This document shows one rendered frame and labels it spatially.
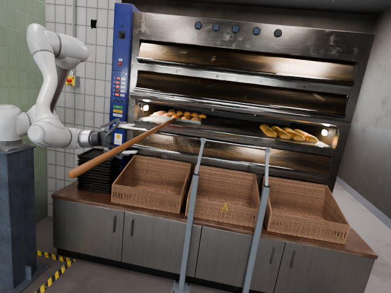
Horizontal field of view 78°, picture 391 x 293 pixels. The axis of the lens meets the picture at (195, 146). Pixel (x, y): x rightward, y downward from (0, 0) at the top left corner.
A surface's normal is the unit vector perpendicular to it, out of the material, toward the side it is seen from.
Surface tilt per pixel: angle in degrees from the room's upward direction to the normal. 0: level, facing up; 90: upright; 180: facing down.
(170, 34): 90
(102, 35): 90
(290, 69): 70
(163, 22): 90
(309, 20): 90
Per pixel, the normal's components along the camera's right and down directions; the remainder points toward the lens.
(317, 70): -0.09, -0.14
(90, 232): -0.14, 0.20
